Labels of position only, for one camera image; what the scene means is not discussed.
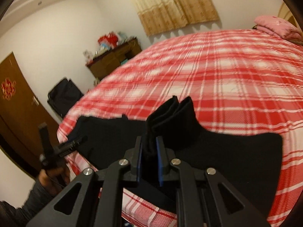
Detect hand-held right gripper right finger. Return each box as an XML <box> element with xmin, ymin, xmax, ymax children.
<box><xmin>155</xmin><ymin>136</ymin><xmax>271</xmax><ymax>227</ymax></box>

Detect white floral box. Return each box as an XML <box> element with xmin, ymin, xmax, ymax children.
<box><xmin>83</xmin><ymin>50</ymin><xmax>95</xmax><ymax>62</ymax></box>

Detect cream wooden headboard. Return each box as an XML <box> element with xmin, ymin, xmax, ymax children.
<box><xmin>278</xmin><ymin>2</ymin><xmax>301</xmax><ymax>29</ymax></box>

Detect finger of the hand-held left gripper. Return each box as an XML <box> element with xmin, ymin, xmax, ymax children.
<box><xmin>57</xmin><ymin>135</ymin><xmax>88</xmax><ymax>148</ymax></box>
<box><xmin>59</xmin><ymin>144</ymin><xmax>80</xmax><ymax>158</ymax></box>

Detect brown wooden desk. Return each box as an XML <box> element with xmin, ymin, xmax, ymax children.
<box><xmin>86</xmin><ymin>37</ymin><xmax>142</xmax><ymax>81</ymax></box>

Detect red plaid bed sheet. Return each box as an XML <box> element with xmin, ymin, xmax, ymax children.
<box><xmin>57</xmin><ymin>30</ymin><xmax>303</xmax><ymax>227</ymax></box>

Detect red gift bag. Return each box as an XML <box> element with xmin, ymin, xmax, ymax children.
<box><xmin>98</xmin><ymin>34</ymin><xmax>119</xmax><ymax>46</ymax></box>

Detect black pants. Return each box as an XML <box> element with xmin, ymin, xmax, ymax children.
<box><xmin>69</xmin><ymin>96</ymin><xmax>283</xmax><ymax>215</ymax></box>

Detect brown wooden door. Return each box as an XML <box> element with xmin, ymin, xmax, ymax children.
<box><xmin>0</xmin><ymin>52</ymin><xmax>64</xmax><ymax>178</ymax></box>

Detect beige patterned window curtain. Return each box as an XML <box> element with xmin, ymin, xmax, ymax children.
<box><xmin>122</xmin><ymin>0</ymin><xmax>220</xmax><ymax>37</ymax></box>

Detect red door ornament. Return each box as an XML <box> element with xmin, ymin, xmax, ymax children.
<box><xmin>1</xmin><ymin>77</ymin><xmax>16</xmax><ymax>99</ymax></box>

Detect person's left forearm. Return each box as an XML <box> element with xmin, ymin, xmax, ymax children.
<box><xmin>0</xmin><ymin>182</ymin><xmax>56</xmax><ymax>227</ymax></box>

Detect pink folded quilt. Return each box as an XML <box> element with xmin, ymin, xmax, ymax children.
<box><xmin>254</xmin><ymin>15</ymin><xmax>303</xmax><ymax>40</ymax></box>

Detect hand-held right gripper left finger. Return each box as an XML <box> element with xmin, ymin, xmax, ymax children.
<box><xmin>25</xmin><ymin>136</ymin><xmax>143</xmax><ymax>227</ymax></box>

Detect black folding chair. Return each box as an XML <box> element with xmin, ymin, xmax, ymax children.
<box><xmin>47</xmin><ymin>78</ymin><xmax>84</xmax><ymax>119</ymax></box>

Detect person's left hand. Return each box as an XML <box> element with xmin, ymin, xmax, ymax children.
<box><xmin>38</xmin><ymin>166</ymin><xmax>71</xmax><ymax>196</ymax></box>

